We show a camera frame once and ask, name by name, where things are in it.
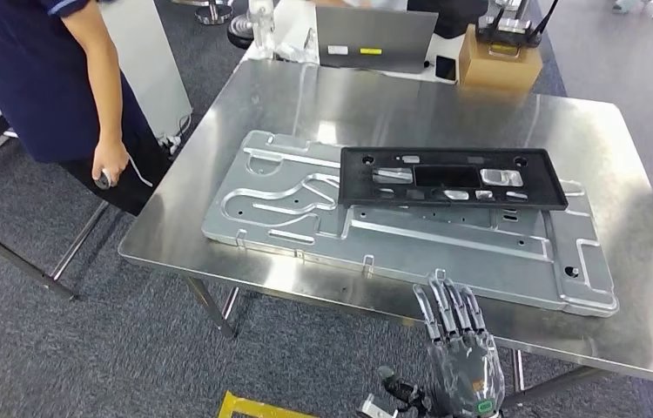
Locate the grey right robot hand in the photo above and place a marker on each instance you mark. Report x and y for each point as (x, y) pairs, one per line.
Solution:
(468, 369)

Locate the person's left hand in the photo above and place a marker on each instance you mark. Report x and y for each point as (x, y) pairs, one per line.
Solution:
(112, 161)

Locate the grey handheld controller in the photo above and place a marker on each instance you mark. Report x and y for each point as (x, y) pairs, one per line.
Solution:
(104, 180)

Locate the black plastic plate frame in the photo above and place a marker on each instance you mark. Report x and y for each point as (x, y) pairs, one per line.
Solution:
(545, 184)

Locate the person's left forearm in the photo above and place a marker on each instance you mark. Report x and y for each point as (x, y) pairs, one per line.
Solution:
(108, 109)

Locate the stainless steel workbench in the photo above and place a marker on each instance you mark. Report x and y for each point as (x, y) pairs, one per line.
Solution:
(361, 104)

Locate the white power strip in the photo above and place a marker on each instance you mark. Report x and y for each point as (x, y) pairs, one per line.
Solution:
(171, 144)

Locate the person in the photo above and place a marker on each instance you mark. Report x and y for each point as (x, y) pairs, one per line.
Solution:
(26, 75)

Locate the stamped grey metal panel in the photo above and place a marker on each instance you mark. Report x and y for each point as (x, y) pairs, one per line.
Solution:
(419, 248)

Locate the chrome round base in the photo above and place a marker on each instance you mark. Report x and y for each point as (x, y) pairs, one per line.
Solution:
(214, 12)

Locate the black round base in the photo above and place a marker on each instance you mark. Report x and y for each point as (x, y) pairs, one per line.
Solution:
(240, 32)

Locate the clear plastic bottle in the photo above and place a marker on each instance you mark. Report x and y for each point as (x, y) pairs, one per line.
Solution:
(261, 23)

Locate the clear plastic bag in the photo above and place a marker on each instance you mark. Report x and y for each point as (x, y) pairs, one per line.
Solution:
(297, 49)

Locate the white desk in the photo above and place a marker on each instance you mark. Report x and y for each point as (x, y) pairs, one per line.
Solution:
(295, 14)

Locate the grey laptop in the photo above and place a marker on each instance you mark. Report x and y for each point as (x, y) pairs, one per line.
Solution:
(375, 32)

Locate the brown cardboard box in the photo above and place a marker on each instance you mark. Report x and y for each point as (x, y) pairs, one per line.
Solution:
(499, 69)

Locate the black phone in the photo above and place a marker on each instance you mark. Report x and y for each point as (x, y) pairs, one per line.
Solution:
(446, 68)

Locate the black router with antennas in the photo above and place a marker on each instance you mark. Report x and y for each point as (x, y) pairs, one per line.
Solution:
(505, 32)

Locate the black bag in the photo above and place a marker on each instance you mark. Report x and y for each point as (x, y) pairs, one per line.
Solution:
(447, 17)

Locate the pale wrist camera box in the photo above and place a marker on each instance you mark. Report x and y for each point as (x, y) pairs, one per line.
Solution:
(375, 408)

